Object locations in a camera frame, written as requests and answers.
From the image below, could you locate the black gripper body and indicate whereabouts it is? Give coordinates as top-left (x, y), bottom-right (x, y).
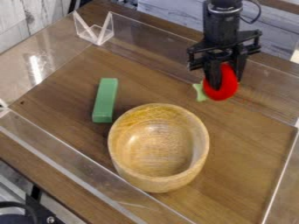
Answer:
top-left (186, 30), bottom-right (261, 70)

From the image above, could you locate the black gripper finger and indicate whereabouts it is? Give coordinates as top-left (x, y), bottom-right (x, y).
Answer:
top-left (202, 58), bottom-right (221, 90)
top-left (232, 50), bottom-right (248, 81)

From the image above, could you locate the red plush apple green leaf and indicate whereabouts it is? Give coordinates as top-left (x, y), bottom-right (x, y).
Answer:
top-left (192, 63), bottom-right (238, 102)

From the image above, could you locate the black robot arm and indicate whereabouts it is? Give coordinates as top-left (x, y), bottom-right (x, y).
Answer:
top-left (186, 0), bottom-right (261, 90)

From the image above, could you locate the green rectangular block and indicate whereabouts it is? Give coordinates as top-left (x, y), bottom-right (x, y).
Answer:
top-left (92, 78), bottom-right (117, 123)

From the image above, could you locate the wooden bowl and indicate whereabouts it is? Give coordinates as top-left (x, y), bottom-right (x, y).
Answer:
top-left (106, 103), bottom-right (210, 193)

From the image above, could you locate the clear acrylic front barrier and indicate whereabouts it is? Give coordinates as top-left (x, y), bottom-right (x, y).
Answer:
top-left (0, 108), bottom-right (193, 224)

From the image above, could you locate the black clamp under table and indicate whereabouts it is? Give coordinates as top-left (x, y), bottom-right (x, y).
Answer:
top-left (0, 192), bottom-right (68, 224)

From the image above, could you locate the clear acrylic corner bracket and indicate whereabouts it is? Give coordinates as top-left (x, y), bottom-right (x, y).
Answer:
top-left (72, 11), bottom-right (114, 46)

